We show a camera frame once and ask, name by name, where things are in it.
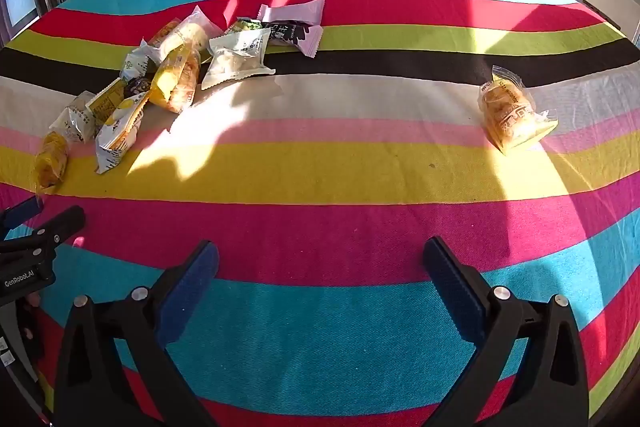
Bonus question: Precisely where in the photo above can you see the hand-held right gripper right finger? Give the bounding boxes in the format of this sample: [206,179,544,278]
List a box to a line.
[422,236,591,427]

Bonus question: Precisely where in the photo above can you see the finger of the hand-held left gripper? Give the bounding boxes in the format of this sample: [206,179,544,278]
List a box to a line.
[0,196,44,233]
[0,205,86,258]

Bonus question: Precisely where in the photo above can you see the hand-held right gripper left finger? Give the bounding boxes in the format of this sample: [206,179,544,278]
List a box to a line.
[54,239,221,427]

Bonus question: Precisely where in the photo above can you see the clear packet of orange snack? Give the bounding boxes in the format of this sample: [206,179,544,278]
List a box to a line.
[479,65,559,156]
[33,131,71,196]

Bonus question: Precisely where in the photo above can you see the white and yellow snack packet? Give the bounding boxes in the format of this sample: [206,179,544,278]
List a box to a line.
[94,91,152,175]

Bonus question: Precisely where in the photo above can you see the small yellow snack packet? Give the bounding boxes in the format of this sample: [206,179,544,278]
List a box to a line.
[85,78,129,124]

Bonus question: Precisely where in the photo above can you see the dark brown snack packet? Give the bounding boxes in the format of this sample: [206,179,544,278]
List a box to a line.
[124,76,153,96]

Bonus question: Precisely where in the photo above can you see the small white and green packet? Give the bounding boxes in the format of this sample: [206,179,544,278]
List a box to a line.
[120,42,162,80]

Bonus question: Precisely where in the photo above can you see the yellow and orange snack packet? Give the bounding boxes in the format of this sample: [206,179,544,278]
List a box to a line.
[150,46,202,114]

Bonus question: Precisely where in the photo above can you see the clear packet with white pastry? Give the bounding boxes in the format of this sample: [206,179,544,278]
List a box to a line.
[201,28,277,90]

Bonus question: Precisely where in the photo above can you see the pale purple snack packet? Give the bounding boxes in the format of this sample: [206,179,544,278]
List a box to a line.
[256,0,326,58]

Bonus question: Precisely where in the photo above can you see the multicolour striped cloth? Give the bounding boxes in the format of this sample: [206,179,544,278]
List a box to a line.
[0,0,640,427]

